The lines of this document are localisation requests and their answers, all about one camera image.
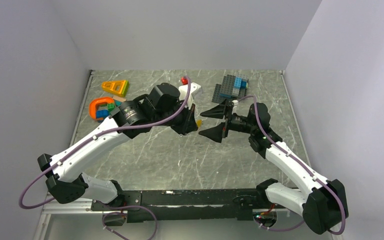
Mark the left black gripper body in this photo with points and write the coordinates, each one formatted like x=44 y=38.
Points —
x=179 y=123

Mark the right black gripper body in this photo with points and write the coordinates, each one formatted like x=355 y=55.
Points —
x=235 y=122

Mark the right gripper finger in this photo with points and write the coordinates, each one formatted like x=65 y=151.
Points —
x=220 y=111
x=215 y=134

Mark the yellow key tag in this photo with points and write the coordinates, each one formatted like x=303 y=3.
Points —
x=199 y=123

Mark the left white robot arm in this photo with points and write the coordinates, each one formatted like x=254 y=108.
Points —
x=165 y=105

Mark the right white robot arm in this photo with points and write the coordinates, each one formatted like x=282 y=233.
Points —
x=322 y=203

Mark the grey and blue lego stack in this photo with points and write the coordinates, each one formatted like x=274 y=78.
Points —
x=232 y=87

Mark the teal and tan block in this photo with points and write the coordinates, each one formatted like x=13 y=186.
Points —
x=118 y=100

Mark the orange triangle toy block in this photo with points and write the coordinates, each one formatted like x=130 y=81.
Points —
x=117 y=87

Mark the green lego brick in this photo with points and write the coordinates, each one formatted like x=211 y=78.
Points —
x=111 y=106

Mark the blue lego brick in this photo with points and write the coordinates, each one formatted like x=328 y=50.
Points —
x=100 y=115

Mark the orange arch toy block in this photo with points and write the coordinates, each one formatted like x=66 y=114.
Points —
x=98 y=104

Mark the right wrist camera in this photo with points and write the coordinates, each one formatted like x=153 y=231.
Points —
x=234 y=103

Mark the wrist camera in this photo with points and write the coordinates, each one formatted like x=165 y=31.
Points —
x=234 y=103
x=194 y=89

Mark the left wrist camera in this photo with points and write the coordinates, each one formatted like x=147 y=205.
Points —
x=194 y=89

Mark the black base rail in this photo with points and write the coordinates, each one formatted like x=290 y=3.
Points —
x=194 y=204

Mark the aluminium frame rail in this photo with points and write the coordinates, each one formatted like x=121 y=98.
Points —
x=79 y=207

